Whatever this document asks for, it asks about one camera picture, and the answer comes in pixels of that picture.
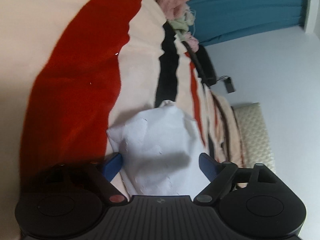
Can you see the red black cream striped blanket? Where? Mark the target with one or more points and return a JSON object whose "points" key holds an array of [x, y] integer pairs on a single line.
{"points": [[82, 67]]}

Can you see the white t-shirt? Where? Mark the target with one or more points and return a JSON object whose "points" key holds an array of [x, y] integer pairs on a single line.
{"points": [[160, 140]]}

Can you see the beige quilted headboard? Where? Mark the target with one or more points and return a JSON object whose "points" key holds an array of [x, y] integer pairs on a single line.
{"points": [[255, 135]]}

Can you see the black padded chair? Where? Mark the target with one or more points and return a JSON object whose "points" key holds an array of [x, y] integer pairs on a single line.
{"points": [[206, 62]]}

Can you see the pale green cloth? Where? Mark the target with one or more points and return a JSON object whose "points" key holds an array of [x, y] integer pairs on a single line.
{"points": [[183, 23]]}

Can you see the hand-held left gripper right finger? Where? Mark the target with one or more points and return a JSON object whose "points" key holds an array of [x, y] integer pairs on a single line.
{"points": [[208, 167]]}

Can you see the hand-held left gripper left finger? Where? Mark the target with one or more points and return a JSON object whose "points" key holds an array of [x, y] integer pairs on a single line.
{"points": [[113, 166]]}

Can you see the small pink cloth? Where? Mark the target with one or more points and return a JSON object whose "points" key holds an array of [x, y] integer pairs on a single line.
{"points": [[192, 43]]}

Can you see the black wall charger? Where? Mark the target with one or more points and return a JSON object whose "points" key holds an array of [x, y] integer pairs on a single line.
{"points": [[228, 83]]}

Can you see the blue curtain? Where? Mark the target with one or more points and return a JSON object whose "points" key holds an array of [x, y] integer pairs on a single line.
{"points": [[250, 5]]}

